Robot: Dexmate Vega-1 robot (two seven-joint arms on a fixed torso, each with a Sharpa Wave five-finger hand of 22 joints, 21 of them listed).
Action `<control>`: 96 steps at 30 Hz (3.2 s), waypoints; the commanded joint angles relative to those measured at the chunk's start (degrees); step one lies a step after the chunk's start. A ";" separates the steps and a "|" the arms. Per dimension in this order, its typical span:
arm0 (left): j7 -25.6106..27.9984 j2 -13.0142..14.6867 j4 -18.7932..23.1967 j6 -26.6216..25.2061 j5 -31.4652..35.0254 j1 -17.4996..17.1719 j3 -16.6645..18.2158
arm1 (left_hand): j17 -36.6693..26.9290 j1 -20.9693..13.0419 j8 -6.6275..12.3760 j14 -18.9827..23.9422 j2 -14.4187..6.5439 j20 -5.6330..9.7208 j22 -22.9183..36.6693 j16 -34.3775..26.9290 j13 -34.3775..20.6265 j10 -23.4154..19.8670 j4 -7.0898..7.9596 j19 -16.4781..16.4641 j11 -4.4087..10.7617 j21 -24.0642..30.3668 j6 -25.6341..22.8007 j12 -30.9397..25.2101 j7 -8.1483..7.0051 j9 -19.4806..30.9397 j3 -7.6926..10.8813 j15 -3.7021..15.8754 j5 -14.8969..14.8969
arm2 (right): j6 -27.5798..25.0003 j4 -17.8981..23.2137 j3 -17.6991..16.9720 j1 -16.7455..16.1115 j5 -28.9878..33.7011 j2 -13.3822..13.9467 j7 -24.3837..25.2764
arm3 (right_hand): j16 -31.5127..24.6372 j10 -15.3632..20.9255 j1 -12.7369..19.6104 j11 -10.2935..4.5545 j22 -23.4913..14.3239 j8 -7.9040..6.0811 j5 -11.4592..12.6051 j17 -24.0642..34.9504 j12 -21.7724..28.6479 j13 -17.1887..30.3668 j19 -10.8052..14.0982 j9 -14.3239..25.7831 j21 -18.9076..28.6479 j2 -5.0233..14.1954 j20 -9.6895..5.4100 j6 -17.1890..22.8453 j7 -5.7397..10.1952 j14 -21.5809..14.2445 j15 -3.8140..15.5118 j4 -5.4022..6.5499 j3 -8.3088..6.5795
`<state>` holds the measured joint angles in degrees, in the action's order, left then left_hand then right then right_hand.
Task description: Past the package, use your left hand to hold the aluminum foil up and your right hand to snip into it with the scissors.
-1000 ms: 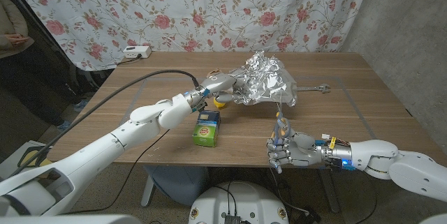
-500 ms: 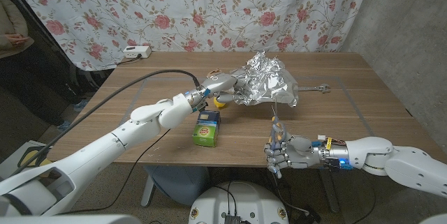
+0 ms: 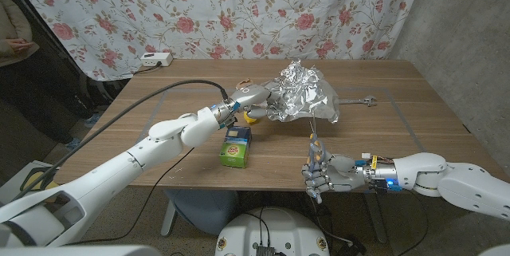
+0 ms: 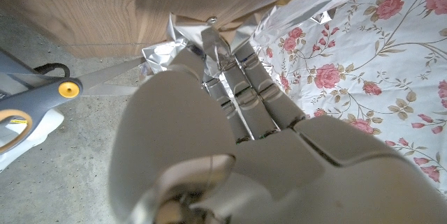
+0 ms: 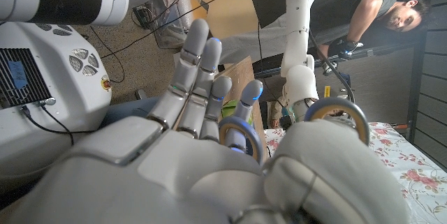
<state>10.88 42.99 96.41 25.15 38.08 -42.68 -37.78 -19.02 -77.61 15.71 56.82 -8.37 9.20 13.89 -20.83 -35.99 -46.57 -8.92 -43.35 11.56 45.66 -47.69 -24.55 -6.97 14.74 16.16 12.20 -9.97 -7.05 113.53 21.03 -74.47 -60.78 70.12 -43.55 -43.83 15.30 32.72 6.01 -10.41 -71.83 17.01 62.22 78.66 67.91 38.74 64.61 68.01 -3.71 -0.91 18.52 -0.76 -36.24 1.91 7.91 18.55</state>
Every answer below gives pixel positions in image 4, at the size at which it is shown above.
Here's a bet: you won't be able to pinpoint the floral backdrop cloth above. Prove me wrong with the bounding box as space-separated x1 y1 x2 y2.
251 0 447 197

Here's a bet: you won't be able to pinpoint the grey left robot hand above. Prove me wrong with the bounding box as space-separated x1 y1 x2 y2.
107 43 447 224

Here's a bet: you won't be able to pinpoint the grey orange handled scissors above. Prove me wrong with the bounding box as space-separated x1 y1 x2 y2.
0 51 147 155

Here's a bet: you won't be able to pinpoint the large aluminum foil sheet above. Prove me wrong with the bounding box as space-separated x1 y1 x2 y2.
141 0 373 82

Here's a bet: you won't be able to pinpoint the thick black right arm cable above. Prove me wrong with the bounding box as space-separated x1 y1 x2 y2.
33 62 71 78

